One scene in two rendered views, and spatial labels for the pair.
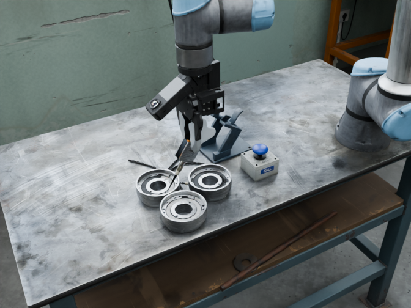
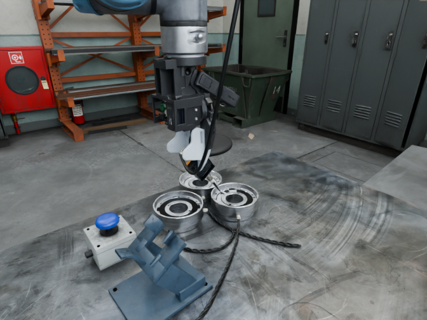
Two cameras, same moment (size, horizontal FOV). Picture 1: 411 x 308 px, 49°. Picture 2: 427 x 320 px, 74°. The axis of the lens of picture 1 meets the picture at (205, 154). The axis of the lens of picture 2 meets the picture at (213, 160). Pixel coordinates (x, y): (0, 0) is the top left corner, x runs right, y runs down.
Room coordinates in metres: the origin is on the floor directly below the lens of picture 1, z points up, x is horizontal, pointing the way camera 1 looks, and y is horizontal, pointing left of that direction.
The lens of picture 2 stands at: (1.37, -0.03, 1.17)
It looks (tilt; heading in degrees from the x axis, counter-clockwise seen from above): 25 degrees down; 169
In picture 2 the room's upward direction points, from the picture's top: straight up
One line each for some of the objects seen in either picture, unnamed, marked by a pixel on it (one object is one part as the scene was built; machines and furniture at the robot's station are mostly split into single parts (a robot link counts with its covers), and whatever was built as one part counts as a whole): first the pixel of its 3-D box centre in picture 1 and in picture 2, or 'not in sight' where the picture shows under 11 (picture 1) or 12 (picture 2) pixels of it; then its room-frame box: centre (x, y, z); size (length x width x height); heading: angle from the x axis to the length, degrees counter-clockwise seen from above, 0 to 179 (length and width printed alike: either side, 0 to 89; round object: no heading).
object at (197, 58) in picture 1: (193, 53); (185, 42); (0.87, 0.02, 1.15); 0.08 x 0.08 x 0.05
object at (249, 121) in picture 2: not in sight; (243, 94); (-2.47, 1.15, 0.35); 1.04 x 0.74 x 0.70; 27
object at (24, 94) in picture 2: not in sight; (40, 90); (-2.48, -1.42, 0.50); 0.91 x 0.24 x 1.00; 117
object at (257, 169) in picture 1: (261, 162); (107, 241); (0.94, -0.14, 0.82); 0.08 x 0.07 x 0.05; 117
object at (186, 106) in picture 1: (198, 88); (183, 93); (0.87, 0.01, 1.07); 0.09 x 0.08 x 0.12; 120
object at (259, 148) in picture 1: (259, 154); (108, 228); (0.93, -0.14, 0.85); 0.04 x 0.04 x 0.05
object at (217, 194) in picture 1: (210, 183); (178, 211); (0.86, -0.01, 0.82); 0.10 x 0.10 x 0.04
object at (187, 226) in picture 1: (183, 212); (200, 185); (0.76, 0.05, 0.82); 0.10 x 0.10 x 0.04
